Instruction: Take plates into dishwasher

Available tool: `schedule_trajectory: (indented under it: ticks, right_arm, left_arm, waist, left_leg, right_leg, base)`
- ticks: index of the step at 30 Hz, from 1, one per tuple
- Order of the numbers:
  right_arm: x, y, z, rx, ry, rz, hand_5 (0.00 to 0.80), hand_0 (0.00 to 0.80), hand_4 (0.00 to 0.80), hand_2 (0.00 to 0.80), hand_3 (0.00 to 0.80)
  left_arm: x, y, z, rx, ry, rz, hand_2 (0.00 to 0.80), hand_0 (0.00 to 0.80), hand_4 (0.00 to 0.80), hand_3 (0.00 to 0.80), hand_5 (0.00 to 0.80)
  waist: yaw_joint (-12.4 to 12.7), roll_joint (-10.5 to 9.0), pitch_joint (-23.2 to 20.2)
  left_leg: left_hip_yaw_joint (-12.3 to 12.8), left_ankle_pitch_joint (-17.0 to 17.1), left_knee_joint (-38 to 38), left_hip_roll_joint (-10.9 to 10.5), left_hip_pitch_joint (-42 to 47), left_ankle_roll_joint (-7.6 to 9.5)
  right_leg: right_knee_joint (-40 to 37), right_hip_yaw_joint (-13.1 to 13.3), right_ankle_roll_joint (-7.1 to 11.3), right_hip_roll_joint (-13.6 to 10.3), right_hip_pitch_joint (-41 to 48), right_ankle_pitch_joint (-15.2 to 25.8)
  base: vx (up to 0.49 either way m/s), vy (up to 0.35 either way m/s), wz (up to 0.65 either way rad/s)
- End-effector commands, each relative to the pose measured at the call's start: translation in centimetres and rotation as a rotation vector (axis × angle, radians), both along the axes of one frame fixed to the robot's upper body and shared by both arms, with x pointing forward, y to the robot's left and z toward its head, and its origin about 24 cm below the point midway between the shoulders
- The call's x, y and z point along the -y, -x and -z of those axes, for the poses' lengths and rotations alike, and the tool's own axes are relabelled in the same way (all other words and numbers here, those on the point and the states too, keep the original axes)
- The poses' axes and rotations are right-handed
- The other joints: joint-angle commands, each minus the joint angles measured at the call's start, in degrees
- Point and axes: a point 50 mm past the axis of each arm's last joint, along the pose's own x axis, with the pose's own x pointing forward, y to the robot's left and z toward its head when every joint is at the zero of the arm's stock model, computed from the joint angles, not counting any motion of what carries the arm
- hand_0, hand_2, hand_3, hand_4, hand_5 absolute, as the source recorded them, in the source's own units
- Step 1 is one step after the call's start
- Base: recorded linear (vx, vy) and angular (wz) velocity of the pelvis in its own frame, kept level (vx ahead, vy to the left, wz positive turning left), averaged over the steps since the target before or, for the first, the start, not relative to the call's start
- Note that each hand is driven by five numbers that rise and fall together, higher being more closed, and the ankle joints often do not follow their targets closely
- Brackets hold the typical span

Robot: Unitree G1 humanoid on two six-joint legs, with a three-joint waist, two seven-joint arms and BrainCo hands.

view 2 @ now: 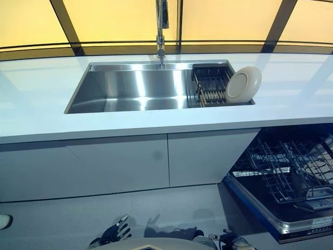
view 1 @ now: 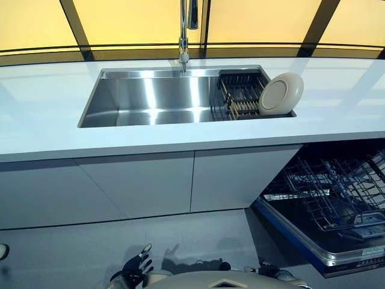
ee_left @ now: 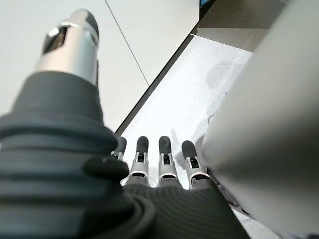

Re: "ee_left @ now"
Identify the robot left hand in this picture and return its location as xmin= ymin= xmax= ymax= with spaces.
xmin=0 ymin=8 xmax=250 ymax=239

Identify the robot grey leg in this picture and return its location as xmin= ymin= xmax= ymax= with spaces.
xmin=201 ymin=0 xmax=319 ymax=239

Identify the white cabinet door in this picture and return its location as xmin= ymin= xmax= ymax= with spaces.
xmin=0 ymin=0 xmax=150 ymax=131
xmin=104 ymin=0 xmax=200 ymax=87

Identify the brown wooden furniture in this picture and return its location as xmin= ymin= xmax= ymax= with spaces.
xmin=190 ymin=0 xmax=293 ymax=53

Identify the dark cabinet toe kick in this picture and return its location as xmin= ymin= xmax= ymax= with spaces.
xmin=114 ymin=32 xmax=195 ymax=136

